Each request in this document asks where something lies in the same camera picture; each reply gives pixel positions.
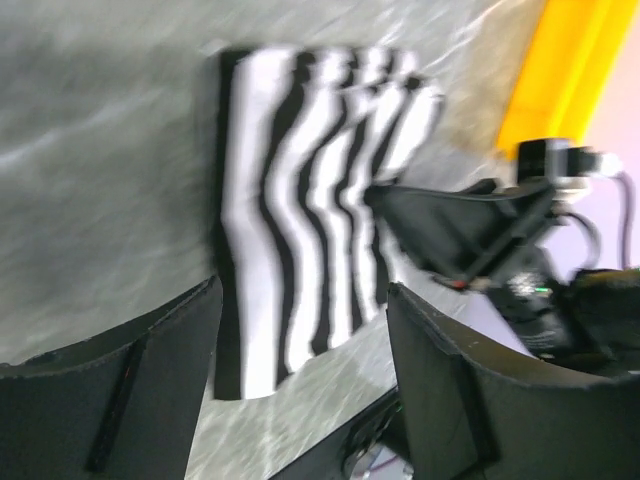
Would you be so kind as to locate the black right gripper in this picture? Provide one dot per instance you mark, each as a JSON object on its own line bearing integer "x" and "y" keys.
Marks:
{"x": 484, "y": 238}

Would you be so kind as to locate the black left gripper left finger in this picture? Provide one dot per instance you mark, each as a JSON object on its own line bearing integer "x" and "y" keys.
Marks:
{"x": 122, "y": 404}

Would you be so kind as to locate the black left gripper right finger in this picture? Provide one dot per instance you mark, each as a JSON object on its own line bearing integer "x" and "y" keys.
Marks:
{"x": 476, "y": 409}

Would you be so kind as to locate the black white striped top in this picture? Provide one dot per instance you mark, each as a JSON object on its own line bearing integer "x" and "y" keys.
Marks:
{"x": 302, "y": 134}

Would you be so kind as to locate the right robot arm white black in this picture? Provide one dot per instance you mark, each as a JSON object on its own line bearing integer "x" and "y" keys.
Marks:
{"x": 606, "y": 301}

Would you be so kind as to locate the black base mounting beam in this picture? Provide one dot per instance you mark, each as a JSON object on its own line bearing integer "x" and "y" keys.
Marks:
{"x": 381, "y": 423}

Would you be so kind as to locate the yellow plastic tray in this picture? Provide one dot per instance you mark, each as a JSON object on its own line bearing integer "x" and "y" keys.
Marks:
{"x": 570, "y": 57}

